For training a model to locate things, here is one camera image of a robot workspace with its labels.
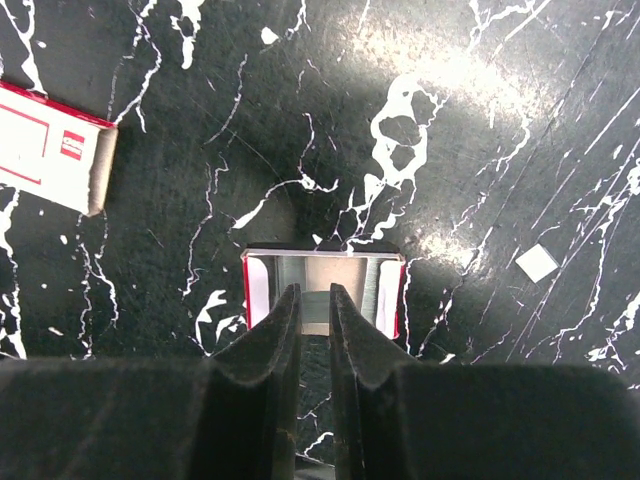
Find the red white staple box sleeve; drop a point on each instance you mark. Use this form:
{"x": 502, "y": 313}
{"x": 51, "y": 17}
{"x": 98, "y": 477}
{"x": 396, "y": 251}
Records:
{"x": 55, "y": 152}

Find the red white staple box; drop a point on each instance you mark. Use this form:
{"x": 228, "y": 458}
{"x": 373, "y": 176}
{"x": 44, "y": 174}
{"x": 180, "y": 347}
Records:
{"x": 371, "y": 274}

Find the small silver staple strip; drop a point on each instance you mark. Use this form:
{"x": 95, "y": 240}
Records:
{"x": 537, "y": 263}

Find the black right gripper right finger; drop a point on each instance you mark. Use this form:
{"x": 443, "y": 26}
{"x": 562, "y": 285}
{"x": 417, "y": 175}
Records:
{"x": 399, "y": 418}

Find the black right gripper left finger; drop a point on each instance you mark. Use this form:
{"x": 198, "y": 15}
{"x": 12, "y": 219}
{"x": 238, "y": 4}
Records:
{"x": 230, "y": 416}

